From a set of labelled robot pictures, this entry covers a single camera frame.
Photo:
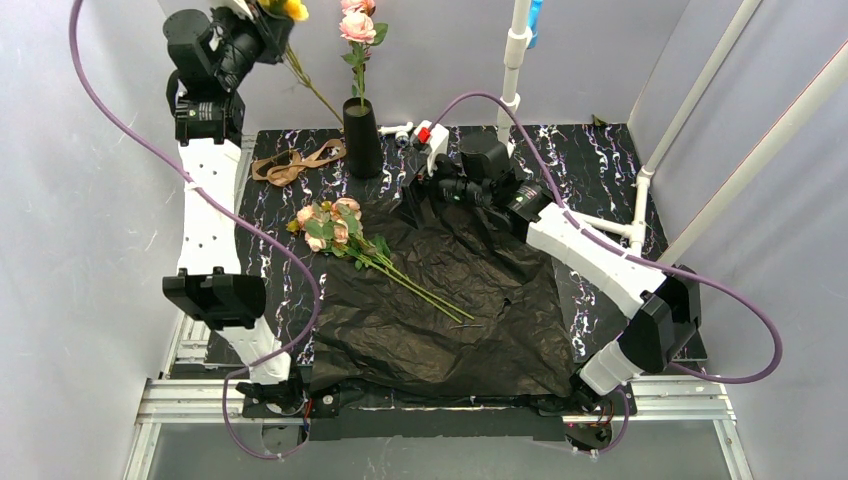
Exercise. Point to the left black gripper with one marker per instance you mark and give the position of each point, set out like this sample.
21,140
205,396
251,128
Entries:
266,33

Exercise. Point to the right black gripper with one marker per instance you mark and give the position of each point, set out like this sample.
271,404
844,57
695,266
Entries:
424,183

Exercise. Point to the tan satin ribbon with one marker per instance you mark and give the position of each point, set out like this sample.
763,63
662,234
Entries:
284,168

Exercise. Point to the dark pink rose stem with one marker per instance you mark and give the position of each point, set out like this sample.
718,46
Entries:
361,33

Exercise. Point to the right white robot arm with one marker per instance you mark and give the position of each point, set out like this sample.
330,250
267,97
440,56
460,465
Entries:
663,311

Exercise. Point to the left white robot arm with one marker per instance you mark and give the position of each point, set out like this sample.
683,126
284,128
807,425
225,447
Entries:
210,286

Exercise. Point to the black cone vase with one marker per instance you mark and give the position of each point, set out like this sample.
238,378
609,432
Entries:
364,155

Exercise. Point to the small white pipe fitting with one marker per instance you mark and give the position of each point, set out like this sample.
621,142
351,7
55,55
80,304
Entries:
399,133

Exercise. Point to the pale pink rose stem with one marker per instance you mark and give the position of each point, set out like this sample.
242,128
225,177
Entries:
336,228

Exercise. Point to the blue clip on pipe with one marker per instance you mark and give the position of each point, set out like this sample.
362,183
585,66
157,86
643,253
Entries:
533,18

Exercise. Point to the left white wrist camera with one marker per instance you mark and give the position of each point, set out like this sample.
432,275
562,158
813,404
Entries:
240,8

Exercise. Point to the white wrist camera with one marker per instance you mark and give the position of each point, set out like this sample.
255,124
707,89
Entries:
240,8
431,139

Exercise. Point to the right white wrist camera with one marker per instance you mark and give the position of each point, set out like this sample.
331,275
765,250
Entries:
431,139

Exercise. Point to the white pvc pipe frame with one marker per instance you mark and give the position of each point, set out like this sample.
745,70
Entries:
794,212

